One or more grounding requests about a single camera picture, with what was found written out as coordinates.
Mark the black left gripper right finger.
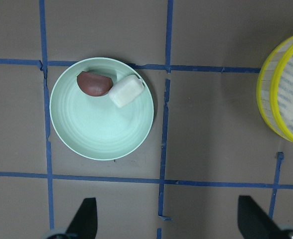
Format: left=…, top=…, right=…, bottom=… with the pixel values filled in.
left=237, top=195, right=288, bottom=239

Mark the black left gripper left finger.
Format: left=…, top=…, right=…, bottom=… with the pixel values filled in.
left=66, top=198, right=97, bottom=239

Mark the brown bun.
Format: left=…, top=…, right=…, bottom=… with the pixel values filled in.
left=77, top=71, right=113, bottom=97

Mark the white bun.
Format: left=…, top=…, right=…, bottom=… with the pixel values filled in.
left=108, top=75, right=144, bottom=108

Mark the yellow rimmed bamboo steamer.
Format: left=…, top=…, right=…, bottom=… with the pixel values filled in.
left=256, top=36, right=293, bottom=142

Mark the mint green plate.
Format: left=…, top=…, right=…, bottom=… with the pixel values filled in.
left=50, top=57, right=154, bottom=160

